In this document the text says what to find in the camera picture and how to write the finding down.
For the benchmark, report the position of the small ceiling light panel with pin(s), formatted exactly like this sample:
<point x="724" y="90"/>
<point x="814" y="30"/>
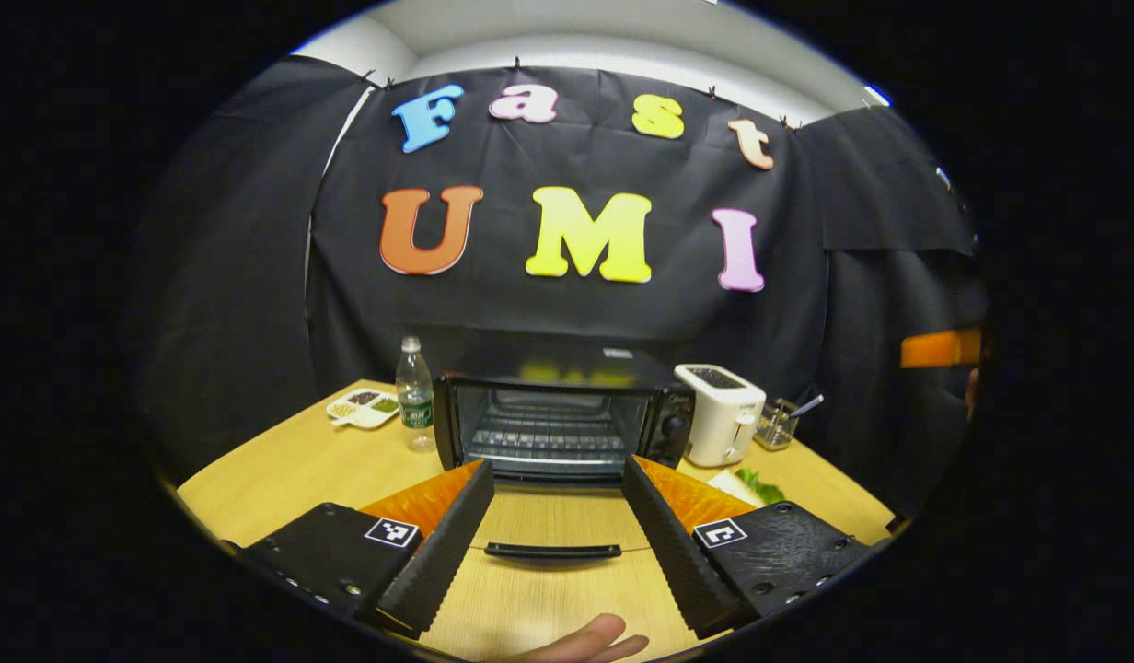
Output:
<point x="877" y="94"/>

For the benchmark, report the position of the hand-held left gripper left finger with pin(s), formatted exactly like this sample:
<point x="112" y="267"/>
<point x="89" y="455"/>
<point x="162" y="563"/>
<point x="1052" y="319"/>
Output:
<point x="443" y="552"/>

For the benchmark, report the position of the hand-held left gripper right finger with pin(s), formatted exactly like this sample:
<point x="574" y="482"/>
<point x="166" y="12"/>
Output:
<point x="673" y="552"/>

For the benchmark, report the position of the white divided seasoning dish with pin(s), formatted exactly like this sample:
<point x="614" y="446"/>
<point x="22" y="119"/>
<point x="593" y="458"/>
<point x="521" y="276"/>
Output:
<point x="363" y="407"/>

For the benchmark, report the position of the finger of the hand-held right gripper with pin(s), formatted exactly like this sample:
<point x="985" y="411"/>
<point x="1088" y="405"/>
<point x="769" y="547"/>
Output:
<point x="940" y="348"/>

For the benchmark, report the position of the clear plastic water bottle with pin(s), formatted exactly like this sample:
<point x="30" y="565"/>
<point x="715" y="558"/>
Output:
<point x="415" y="396"/>

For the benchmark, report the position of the metal spoon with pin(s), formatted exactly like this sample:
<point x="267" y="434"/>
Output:
<point x="806" y="405"/>

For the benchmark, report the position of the white toaster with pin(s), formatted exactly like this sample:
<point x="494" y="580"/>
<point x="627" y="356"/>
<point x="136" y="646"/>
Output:
<point x="719" y="414"/>

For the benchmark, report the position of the black electric oven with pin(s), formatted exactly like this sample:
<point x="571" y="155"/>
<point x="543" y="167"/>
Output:
<point x="549" y="364"/>

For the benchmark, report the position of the lettuce sandwich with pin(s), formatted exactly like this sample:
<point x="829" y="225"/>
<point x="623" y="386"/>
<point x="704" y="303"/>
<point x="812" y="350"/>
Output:
<point x="756" y="483"/>

